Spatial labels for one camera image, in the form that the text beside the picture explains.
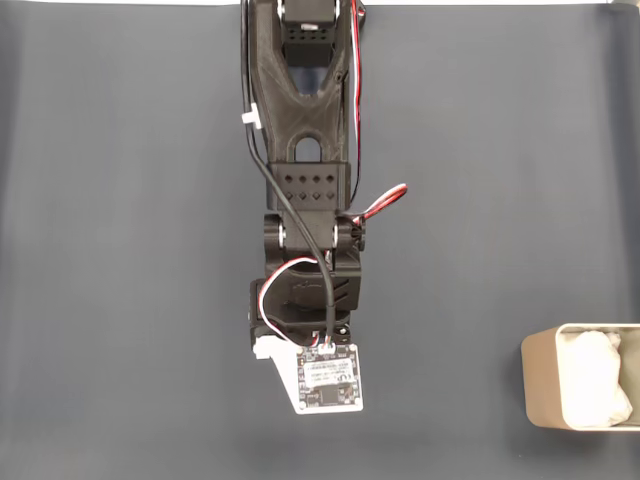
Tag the camera board on white mount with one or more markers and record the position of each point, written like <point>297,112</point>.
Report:
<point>325,380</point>

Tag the dark grey table mat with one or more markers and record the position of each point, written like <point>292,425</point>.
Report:
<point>125,250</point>

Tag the beige metal box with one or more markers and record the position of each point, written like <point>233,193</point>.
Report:
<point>540,375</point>

